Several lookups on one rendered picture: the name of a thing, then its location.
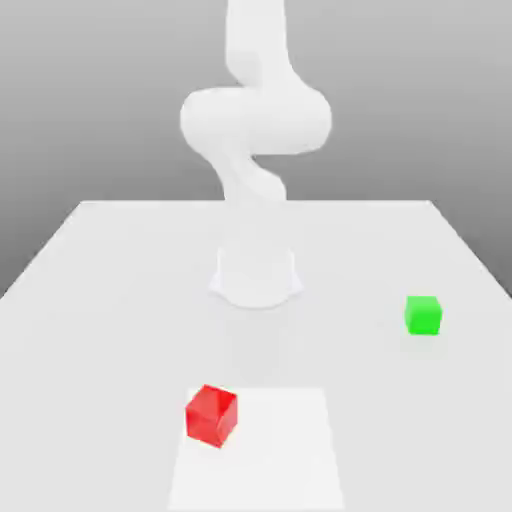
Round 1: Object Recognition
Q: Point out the small red cube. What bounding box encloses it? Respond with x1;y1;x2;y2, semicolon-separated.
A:
184;383;239;450

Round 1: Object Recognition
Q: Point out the small green cube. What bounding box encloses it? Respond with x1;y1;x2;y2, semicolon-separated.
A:
404;294;444;336

